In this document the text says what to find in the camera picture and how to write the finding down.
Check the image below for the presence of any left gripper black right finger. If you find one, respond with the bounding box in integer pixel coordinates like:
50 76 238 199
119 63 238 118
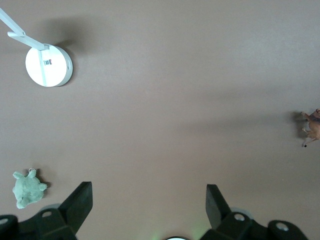
199 184 270 240

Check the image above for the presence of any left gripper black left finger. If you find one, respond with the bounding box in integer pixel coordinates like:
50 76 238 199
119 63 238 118
18 181 94 240

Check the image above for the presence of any reddish brown plush toy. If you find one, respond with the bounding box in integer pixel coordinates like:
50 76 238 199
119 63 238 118
299 108 320 148

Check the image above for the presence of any green plush turtle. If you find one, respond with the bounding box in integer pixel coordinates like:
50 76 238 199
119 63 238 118
12 168 49 210

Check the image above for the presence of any white desk lamp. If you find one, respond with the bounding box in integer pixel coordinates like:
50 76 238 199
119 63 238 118
0 7 74 88

